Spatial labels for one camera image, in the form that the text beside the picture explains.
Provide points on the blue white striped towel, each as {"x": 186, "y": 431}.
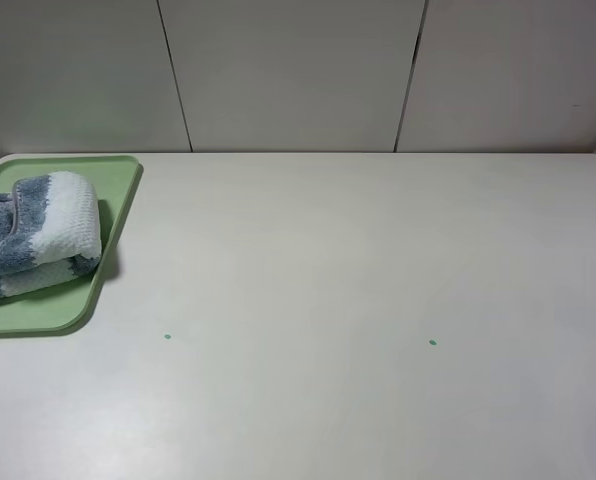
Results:
{"x": 50, "y": 232}

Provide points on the green plastic tray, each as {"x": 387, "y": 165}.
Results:
{"x": 63, "y": 307}

